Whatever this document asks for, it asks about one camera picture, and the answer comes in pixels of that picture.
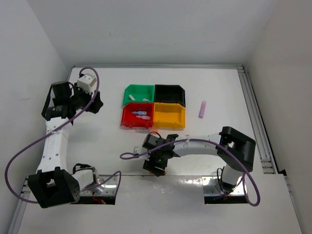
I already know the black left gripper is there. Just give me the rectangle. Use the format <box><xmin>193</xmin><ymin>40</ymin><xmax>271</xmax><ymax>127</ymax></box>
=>
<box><xmin>67</xmin><ymin>82</ymin><xmax>102</xmax><ymax>114</ymax></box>

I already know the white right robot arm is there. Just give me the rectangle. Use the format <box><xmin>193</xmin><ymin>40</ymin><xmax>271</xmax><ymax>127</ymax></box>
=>
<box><xmin>142</xmin><ymin>126</ymin><xmax>256</xmax><ymax>192</ymax></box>

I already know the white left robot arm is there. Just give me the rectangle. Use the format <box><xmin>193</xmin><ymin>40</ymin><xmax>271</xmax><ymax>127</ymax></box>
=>
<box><xmin>28</xmin><ymin>76</ymin><xmax>103</xmax><ymax>208</ymax></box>

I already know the yellow plastic bin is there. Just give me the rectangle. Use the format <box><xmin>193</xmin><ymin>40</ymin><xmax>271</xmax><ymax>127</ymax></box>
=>
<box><xmin>153</xmin><ymin>102</ymin><xmax>186</xmax><ymax>130</ymax></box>

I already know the red plastic bin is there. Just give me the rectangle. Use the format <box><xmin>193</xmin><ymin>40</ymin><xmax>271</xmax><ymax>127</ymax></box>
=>
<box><xmin>120</xmin><ymin>102</ymin><xmax>154</xmax><ymax>129</ymax></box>

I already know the green plastic bin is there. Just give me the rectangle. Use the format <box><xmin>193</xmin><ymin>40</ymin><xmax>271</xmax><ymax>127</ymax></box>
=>
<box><xmin>122</xmin><ymin>84</ymin><xmax>155</xmax><ymax>107</ymax></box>

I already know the black plastic bin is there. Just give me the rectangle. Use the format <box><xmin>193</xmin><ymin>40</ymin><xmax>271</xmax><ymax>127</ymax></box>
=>
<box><xmin>154</xmin><ymin>84</ymin><xmax>186</xmax><ymax>107</ymax></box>

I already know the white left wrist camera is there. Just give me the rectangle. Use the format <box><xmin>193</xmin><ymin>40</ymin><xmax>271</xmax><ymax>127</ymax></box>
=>
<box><xmin>77</xmin><ymin>74</ymin><xmax>97</xmax><ymax>95</ymax></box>

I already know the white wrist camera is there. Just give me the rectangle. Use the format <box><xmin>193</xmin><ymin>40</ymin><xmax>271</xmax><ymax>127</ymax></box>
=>
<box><xmin>77</xmin><ymin>74</ymin><xmax>97</xmax><ymax>95</ymax></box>
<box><xmin>133</xmin><ymin>146</ymin><xmax>147</xmax><ymax>155</ymax></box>

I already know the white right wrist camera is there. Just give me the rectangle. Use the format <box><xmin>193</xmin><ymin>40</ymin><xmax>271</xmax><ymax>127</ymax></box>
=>
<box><xmin>133</xmin><ymin>146</ymin><xmax>147</xmax><ymax>155</ymax></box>

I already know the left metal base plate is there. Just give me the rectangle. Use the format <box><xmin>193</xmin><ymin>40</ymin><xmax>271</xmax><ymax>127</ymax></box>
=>
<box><xmin>81</xmin><ymin>175</ymin><xmax>118</xmax><ymax>196</ymax></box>

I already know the metal base plate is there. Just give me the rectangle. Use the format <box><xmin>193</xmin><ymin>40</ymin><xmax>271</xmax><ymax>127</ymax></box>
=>
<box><xmin>202</xmin><ymin>176</ymin><xmax>244</xmax><ymax>196</ymax></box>
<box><xmin>81</xmin><ymin>175</ymin><xmax>118</xmax><ymax>196</ymax></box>

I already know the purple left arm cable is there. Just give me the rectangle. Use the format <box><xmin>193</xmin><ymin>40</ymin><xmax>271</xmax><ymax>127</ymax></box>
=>
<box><xmin>4</xmin><ymin>67</ymin><xmax>122</xmax><ymax>204</ymax></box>

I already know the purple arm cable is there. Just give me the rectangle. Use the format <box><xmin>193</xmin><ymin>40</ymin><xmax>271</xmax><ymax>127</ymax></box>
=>
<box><xmin>4</xmin><ymin>67</ymin><xmax>122</xmax><ymax>204</ymax></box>
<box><xmin>119</xmin><ymin>138</ymin><xmax>261</xmax><ymax>207</ymax></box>

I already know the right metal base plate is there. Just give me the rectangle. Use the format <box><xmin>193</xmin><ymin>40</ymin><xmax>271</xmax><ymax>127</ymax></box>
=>
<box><xmin>202</xmin><ymin>176</ymin><xmax>244</xmax><ymax>196</ymax></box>

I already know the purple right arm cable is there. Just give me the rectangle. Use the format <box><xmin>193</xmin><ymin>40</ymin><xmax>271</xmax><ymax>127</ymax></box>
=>
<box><xmin>119</xmin><ymin>138</ymin><xmax>261</xmax><ymax>207</ymax></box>

